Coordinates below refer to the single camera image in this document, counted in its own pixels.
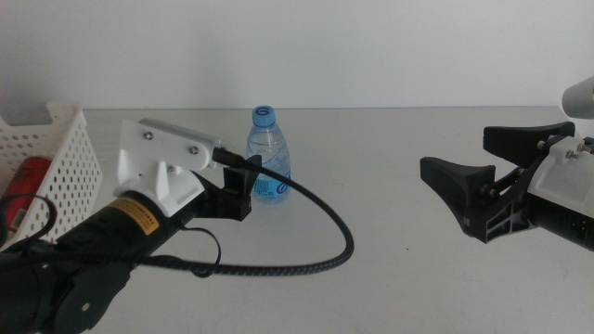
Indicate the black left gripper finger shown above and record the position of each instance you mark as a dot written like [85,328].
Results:
[237,178]

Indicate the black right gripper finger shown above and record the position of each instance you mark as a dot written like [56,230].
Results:
[520,144]
[457,183]

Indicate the small water bottle blue cap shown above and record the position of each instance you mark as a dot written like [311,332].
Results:
[269,144]

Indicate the red soda can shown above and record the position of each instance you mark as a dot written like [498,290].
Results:
[28,176]

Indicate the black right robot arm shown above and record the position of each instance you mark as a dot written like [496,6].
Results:
[566,227]

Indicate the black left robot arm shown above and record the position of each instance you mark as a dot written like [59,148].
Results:
[93,260]

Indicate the white perforated plastic basket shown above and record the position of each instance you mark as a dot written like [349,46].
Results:
[69,153]

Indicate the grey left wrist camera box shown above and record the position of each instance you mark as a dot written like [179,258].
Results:
[185,130]

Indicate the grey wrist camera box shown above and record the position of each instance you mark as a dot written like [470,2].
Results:
[185,130]
[580,99]

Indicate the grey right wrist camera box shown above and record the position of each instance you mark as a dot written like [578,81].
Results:
[580,99]

